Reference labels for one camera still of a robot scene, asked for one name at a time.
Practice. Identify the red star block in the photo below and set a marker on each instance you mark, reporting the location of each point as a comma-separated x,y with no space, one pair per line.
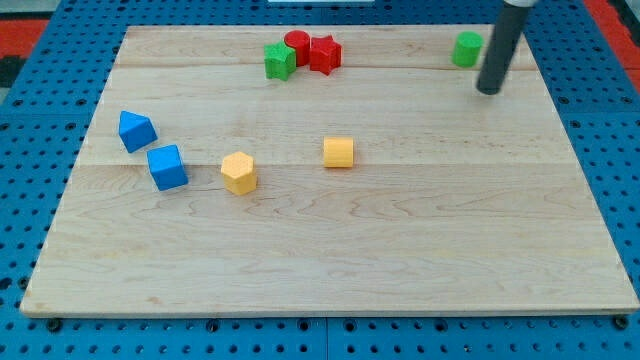
325,54

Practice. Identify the blue triangular prism block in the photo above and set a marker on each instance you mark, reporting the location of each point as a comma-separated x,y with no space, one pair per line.
135,131

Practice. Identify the light wooden board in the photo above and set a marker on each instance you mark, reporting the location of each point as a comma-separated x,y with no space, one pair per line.
458,203

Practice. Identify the green star block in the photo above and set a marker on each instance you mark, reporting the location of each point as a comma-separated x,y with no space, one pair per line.
279,61

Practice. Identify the green cylinder block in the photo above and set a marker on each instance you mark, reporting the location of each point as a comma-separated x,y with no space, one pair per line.
467,47

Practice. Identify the red cylinder block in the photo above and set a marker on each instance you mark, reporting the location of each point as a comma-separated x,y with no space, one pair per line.
300,41

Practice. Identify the yellow rounded block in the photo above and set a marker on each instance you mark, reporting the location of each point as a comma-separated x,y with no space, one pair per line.
338,152

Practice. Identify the yellow hexagon block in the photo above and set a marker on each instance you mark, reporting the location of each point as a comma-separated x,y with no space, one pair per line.
239,173

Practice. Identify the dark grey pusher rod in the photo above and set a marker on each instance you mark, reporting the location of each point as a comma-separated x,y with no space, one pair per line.
503,42

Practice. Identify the blue cube block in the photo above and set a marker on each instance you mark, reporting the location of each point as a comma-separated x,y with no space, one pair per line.
166,167

